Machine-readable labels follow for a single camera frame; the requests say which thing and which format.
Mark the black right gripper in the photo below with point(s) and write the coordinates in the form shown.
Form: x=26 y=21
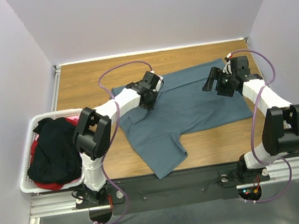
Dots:
x=215 y=73

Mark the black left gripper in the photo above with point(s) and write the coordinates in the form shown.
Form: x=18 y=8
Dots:
x=150 y=107

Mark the blue-grey t-shirt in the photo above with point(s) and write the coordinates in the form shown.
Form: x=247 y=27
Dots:
x=182 y=107

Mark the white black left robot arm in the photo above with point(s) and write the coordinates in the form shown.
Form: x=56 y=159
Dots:
x=93 y=136

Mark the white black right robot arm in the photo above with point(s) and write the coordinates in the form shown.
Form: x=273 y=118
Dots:
x=281 y=125

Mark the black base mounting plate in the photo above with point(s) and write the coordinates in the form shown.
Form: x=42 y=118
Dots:
x=179 y=188

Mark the black t-shirt in basket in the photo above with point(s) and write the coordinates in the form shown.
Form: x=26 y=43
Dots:
x=57 y=131

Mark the red t-shirt in basket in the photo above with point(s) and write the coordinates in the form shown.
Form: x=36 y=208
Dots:
x=53 y=166

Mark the white plastic laundry basket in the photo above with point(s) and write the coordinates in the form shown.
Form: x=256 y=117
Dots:
x=26 y=184

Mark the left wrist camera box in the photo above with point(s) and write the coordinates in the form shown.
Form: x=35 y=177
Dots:
x=152 y=81

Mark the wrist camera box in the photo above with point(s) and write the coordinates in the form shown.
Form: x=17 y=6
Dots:
x=152 y=81
x=240 y=64

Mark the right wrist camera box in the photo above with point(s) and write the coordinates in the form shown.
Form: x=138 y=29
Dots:
x=240 y=64

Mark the aluminium left side rail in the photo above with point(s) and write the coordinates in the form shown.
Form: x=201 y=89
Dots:
x=54 y=100

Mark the aluminium front frame rail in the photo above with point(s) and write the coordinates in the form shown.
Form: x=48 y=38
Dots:
x=63 y=203

